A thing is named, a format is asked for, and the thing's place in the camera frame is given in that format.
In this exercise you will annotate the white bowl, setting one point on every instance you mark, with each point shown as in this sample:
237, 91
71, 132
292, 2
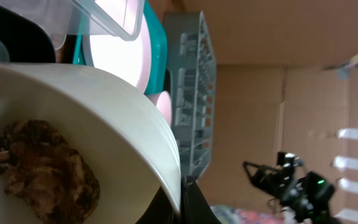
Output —
119, 132

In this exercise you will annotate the teal serving tray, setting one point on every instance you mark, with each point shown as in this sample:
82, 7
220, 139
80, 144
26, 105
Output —
158, 40

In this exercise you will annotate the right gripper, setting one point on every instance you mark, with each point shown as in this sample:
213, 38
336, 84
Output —
282, 180

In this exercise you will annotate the white round plate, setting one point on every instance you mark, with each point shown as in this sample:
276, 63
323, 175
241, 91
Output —
130, 61

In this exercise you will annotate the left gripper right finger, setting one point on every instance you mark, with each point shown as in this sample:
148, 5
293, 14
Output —
194, 208

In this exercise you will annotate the brown food lump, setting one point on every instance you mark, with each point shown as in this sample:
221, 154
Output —
47, 173

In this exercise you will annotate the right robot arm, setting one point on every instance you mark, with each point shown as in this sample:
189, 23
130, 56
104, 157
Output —
305, 192

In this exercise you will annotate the cardboard backdrop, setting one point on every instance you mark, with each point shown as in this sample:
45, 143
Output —
279, 88

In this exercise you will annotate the black plastic tray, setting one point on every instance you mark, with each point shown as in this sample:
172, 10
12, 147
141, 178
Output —
24, 40

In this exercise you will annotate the clear plastic bin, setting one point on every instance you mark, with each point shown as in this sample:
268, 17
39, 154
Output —
58, 18

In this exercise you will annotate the grey dishwasher rack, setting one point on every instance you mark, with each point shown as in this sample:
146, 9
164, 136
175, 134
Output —
191, 63

